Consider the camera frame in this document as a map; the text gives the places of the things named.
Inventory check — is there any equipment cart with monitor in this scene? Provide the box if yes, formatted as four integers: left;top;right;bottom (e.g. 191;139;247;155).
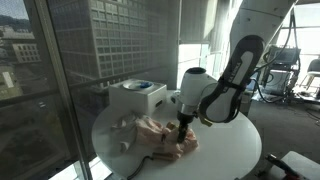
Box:
263;46;300;96

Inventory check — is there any white stand platform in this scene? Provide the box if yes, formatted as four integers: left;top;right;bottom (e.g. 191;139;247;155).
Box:
269;151;320;180

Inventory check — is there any yellow play dough can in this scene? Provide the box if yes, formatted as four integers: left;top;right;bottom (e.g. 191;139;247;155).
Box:
166;122;177;130

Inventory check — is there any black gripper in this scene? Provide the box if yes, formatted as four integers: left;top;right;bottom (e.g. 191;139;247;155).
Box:
177;112;194;143

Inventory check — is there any white towel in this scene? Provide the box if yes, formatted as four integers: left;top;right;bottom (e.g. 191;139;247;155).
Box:
111;113;139;154

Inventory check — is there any pink cloth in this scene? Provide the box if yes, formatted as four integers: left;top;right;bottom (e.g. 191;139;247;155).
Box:
136;116;199;160

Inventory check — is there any red black tool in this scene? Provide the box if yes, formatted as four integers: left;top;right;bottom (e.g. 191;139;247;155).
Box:
265;154;301;180

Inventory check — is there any office chair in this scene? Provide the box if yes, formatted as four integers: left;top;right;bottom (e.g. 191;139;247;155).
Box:
305;59;320;87

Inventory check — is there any white box appliance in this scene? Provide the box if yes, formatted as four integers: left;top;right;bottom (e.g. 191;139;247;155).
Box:
109;79;167;115

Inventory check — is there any black cable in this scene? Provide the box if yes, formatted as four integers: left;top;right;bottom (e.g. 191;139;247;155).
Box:
125;155;155;180

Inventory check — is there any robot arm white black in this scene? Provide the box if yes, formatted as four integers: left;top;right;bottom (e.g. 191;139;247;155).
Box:
177;0;299;143

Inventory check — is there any blue white bowl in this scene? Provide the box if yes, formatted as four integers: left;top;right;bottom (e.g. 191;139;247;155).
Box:
123;80;153;91

